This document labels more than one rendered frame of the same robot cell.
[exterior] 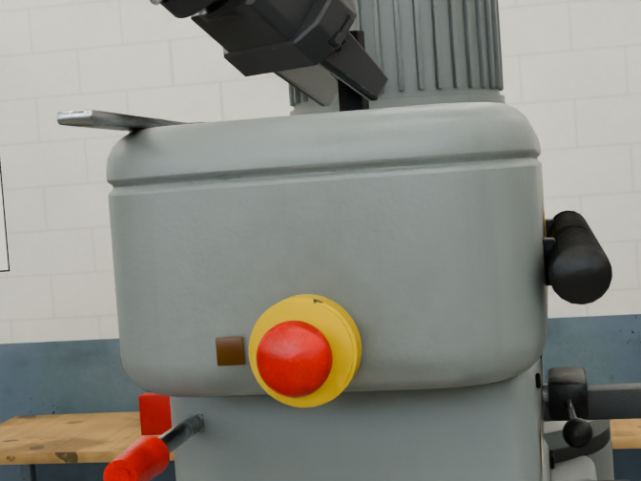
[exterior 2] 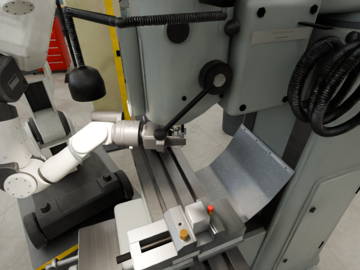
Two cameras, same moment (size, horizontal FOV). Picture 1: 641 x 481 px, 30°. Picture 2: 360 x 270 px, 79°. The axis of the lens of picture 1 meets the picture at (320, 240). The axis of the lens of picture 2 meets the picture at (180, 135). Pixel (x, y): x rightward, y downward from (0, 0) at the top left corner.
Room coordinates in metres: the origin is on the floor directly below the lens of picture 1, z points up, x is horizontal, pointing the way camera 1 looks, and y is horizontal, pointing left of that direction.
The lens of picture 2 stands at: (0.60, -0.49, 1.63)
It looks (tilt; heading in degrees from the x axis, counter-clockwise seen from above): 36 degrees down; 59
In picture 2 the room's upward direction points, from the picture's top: straight up
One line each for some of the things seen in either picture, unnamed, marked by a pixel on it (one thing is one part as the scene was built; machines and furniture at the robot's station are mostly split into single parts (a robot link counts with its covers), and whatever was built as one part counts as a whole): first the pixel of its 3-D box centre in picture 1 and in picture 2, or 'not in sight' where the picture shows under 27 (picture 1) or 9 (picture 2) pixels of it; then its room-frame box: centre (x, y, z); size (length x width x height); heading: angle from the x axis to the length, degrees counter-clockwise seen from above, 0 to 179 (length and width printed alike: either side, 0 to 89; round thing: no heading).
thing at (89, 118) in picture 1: (142, 124); not in sight; (0.74, 0.10, 1.89); 0.24 x 0.04 x 0.01; 172
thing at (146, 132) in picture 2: not in sight; (147, 135); (0.80, 0.02, 1.23); 0.13 x 0.12 x 0.10; 56
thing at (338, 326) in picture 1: (305, 350); not in sight; (0.65, 0.01, 1.76); 0.06 x 0.02 x 0.06; 79
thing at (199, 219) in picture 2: not in sight; (196, 217); (0.84, -0.20, 1.05); 0.06 x 0.05 x 0.06; 80
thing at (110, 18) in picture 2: not in sight; (92, 16); (0.69, -0.11, 1.58); 0.17 x 0.01 x 0.01; 104
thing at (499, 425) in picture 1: (384, 398); not in sight; (0.92, -0.04, 1.68); 0.34 x 0.24 x 0.10; 169
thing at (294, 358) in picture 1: (296, 357); not in sight; (0.63, 0.02, 1.76); 0.04 x 0.03 x 0.04; 79
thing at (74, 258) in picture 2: not in sight; (65, 261); (0.38, 0.21, 0.52); 0.22 x 0.06 x 0.06; 169
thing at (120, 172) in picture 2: not in sight; (123, 184); (0.79, 0.54, 0.50); 0.20 x 0.05 x 0.20; 97
